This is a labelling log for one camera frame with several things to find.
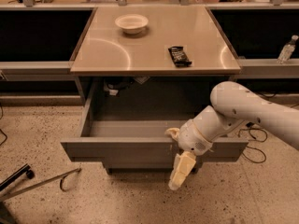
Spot black snack bar wrapper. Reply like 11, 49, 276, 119
168, 46, 192, 67

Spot grey drawer cabinet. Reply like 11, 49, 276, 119
69, 4, 242, 175

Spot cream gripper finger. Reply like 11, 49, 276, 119
164, 128, 179, 141
168, 151, 196, 190

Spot metal stand leg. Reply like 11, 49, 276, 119
0, 166, 82, 203

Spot grey window rail frame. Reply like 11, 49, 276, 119
1, 5, 298, 101

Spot white bowl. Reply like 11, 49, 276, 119
115, 14, 149, 35

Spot grey top drawer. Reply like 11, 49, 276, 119
60, 77, 249, 170

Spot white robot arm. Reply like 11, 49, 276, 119
165, 81, 299, 190

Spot black caster leg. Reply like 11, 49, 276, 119
0, 164, 35, 191

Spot clear plastic water bottle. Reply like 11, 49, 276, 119
278, 35, 299, 64

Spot black cable with adapter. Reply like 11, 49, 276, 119
237, 121, 269, 164

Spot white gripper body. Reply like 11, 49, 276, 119
178, 119, 212, 156

